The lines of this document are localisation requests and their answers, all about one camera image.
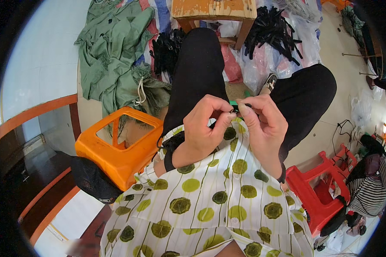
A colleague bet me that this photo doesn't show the person's left hand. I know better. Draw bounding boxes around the person's left hand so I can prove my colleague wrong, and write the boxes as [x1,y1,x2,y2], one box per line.
[183,94,237,158]

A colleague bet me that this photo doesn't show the person's right hand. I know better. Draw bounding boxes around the person's right hand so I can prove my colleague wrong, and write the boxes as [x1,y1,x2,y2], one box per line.
[237,94,289,152]

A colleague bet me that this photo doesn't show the black strap with metal ring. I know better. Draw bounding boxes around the black strap with metal ring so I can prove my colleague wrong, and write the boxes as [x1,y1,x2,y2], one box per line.
[228,102,253,115]

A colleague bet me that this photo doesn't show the black wrist band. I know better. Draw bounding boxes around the black wrist band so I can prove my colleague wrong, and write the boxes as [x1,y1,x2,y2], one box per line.
[276,162,287,184]
[157,131,186,173]

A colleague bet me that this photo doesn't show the heap of clear plastic bags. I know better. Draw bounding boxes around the heap of clear plastic bags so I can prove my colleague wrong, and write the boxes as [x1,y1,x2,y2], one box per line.
[219,10,323,94]

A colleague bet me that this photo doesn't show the person's legs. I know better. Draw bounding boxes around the person's legs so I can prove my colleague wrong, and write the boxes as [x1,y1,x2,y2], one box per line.
[162,27,338,163]

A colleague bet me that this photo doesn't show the person's body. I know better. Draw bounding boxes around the person's body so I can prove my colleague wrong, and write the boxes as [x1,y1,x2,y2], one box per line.
[100,117,314,257]

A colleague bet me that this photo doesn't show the orange plastic stool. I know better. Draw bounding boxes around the orange plastic stool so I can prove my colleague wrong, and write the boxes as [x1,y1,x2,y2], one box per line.
[75,106,164,192]

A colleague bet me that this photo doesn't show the large red plastic stool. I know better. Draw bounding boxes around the large red plastic stool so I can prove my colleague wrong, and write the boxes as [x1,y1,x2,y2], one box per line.
[285,151,351,238]

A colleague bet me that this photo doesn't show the small red plastic stool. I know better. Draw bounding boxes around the small red plastic stool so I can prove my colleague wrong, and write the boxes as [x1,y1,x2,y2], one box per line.
[331,143,358,181]

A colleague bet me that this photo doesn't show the white plastic bag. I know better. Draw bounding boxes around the white plastic bag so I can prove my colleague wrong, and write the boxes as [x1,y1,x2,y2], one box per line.
[350,91,374,130]

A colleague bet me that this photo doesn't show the heap of green cloth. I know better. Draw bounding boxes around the heap of green cloth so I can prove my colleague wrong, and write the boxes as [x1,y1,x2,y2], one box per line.
[74,0,173,118]

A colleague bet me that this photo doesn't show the black mesh bag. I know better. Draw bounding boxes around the black mesh bag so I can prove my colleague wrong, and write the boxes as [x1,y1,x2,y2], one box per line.
[70,155,123,205]

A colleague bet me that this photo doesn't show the black white striped bag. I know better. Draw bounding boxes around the black white striped bag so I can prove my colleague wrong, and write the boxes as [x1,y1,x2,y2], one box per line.
[347,154,386,218]

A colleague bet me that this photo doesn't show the striped blue red tarp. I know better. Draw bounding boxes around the striped blue red tarp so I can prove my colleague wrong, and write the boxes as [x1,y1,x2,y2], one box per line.
[116,0,181,82]

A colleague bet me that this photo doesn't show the wooden stool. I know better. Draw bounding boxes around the wooden stool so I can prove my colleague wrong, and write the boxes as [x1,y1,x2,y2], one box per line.
[171,0,258,51]

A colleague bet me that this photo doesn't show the black cable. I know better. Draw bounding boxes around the black cable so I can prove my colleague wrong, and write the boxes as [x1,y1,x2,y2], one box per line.
[331,119,356,155]

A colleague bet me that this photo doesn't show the small pile of black straps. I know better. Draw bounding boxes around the small pile of black straps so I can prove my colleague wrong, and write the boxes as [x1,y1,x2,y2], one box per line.
[149,28,187,77]

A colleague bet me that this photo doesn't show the large pile of black straps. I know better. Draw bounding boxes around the large pile of black straps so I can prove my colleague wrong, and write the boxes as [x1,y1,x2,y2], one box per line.
[244,6,303,67]

